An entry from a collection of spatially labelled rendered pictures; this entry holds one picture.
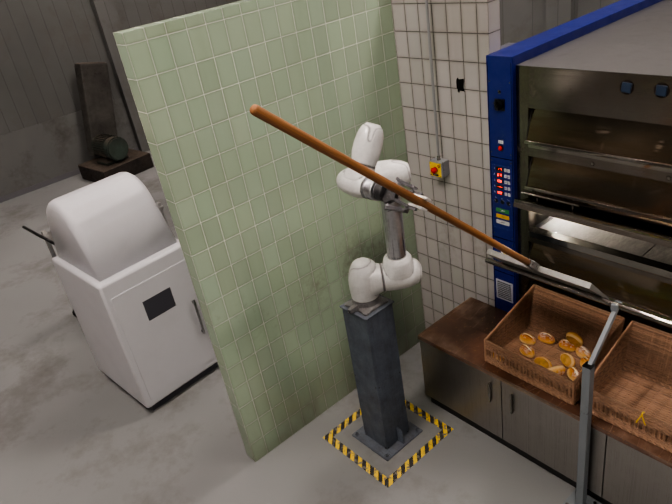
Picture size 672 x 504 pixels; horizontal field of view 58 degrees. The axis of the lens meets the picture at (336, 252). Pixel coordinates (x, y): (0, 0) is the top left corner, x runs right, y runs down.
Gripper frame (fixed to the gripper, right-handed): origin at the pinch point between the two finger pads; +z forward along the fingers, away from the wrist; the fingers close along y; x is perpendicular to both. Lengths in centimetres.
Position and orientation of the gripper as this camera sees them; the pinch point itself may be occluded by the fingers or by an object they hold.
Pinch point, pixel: (419, 202)
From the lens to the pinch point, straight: 221.5
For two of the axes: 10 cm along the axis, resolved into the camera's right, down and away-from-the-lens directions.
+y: -3.7, 9.3, 0.2
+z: 6.7, 2.8, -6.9
